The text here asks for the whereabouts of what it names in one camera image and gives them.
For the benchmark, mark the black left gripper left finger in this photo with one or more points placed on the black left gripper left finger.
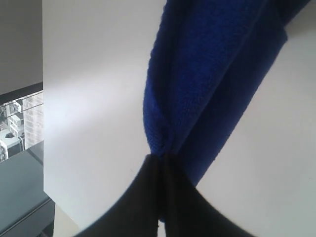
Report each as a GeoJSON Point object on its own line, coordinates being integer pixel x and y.
{"type": "Point", "coordinates": [135, 214]}

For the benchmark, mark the blue towel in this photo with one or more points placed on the blue towel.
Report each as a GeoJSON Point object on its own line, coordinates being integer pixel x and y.
{"type": "Point", "coordinates": [207, 62]}

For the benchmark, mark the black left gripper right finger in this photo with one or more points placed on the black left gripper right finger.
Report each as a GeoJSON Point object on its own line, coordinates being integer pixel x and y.
{"type": "Point", "coordinates": [185, 212]}

